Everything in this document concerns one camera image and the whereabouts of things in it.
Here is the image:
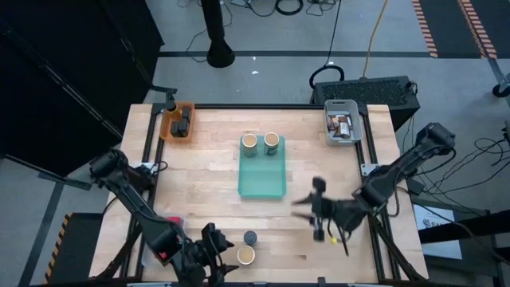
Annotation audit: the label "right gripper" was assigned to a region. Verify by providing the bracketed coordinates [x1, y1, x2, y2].
[291, 178, 348, 242]

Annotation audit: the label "teal plastic bin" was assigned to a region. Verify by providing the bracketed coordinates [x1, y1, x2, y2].
[237, 134, 288, 199]

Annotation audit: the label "white printed sign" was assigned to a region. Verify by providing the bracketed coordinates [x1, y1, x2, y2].
[412, 202, 465, 261]

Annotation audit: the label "orange plastic bin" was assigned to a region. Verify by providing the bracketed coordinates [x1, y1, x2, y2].
[159, 100, 196, 144]

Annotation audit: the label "black partition curtain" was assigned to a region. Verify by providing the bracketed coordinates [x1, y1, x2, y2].
[0, 0, 165, 179]

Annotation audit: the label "black hanging cable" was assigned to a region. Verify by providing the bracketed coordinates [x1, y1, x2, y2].
[308, 0, 346, 91]

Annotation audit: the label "tan lid glass spice jar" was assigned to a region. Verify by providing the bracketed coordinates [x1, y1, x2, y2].
[241, 133, 259, 159]
[263, 132, 281, 156]

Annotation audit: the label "yellow cable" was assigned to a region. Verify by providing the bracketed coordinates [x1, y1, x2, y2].
[361, 0, 390, 79]

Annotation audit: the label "black mat orange stripes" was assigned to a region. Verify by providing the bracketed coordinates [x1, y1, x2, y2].
[411, 0, 510, 60]

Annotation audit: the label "black platform hazard stripes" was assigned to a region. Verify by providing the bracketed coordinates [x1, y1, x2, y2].
[42, 212, 104, 285]

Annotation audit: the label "black table frame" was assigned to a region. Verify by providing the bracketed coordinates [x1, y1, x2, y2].
[93, 89, 430, 285]

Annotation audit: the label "black floor stand pole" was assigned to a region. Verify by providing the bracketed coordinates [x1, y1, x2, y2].
[200, 0, 236, 69]

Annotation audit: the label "black computer case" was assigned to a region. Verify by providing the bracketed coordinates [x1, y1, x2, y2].
[309, 75, 422, 131]

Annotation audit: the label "black cable bundle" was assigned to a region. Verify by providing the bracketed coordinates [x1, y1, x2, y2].
[398, 113, 510, 200]

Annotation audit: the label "grey plastic bin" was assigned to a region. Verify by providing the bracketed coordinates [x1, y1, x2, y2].
[323, 99, 364, 147]

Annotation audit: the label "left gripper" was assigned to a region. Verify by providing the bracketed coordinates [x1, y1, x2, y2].
[175, 223, 240, 286]

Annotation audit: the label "black power adapter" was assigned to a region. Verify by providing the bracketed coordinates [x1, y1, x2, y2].
[406, 177, 428, 196]

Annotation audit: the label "clear plastic bin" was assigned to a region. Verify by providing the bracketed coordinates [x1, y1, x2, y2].
[139, 214, 188, 269]

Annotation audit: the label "black partition foot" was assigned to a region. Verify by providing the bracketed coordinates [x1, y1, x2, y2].
[0, 153, 93, 191]

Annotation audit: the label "paper cup front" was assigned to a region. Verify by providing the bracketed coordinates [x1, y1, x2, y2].
[236, 245, 257, 266]

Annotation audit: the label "black metal beam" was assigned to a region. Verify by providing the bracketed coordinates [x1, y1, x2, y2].
[417, 209, 510, 245]

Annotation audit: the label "black coiled floor cable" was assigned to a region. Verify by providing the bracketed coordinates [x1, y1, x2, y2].
[274, 0, 304, 17]

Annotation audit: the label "black caster wheel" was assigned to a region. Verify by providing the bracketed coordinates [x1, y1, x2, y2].
[492, 81, 510, 99]

